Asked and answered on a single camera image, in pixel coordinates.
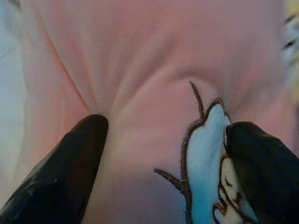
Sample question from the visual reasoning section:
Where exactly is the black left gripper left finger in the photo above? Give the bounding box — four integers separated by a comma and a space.
0, 113, 110, 224

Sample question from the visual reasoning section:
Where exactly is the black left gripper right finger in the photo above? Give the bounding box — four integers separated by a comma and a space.
225, 121, 299, 224

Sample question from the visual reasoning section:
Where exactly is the yellow cartoon print blanket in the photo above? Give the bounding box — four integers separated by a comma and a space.
283, 14, 299, 70

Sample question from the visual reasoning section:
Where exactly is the pink sheep pillow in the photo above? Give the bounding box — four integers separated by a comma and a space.
21, 0, 299, 224

